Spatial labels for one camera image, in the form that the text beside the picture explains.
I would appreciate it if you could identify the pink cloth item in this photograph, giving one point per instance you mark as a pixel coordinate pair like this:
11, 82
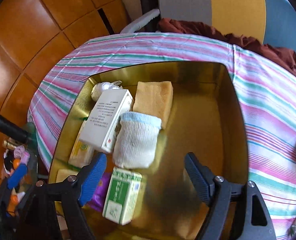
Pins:
21, 153

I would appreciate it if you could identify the black tube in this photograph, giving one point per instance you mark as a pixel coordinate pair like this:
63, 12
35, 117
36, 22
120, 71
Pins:
7, 127

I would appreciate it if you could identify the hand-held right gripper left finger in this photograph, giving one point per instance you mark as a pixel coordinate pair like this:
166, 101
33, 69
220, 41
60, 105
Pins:
95, 177

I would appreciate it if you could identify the blue plastic item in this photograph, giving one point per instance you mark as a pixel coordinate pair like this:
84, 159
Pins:
17, 176

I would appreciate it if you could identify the large yellow sponge block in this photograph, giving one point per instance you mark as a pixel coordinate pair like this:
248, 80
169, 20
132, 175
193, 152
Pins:
151, 100

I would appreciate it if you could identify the dark red cloth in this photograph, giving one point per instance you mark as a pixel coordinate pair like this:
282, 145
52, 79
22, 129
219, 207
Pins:
275, 52

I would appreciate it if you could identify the striped pink green cloth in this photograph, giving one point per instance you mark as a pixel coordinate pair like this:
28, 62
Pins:
268, 105

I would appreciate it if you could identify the yellow snack packet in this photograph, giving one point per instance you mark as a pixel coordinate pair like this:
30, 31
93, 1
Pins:
81, 152

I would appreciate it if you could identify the purple packet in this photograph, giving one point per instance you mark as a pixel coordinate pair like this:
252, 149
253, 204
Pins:
100, 195

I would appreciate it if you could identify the gold tube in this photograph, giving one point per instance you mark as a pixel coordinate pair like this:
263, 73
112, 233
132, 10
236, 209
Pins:
10, 144

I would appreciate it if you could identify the white printed carton box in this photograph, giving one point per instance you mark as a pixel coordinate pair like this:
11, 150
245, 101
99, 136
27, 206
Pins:
105, 120

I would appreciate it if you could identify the blue yellow grey chair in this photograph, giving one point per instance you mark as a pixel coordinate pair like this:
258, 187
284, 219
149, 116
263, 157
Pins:
238, 10

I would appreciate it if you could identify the gold tin box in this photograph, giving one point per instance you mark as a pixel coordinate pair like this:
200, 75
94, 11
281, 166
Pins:
193, 120

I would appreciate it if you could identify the white sock with blue cuff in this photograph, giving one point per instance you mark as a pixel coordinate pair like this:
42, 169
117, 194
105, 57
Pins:
135, 142

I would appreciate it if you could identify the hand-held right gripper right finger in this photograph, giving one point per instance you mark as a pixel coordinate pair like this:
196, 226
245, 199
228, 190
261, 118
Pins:
198, 177

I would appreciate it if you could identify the white plastic bag ball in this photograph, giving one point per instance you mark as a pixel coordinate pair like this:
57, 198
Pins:
100, 91

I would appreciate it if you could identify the green and white box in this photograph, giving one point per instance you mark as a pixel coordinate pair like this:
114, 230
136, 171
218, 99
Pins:
120, 197

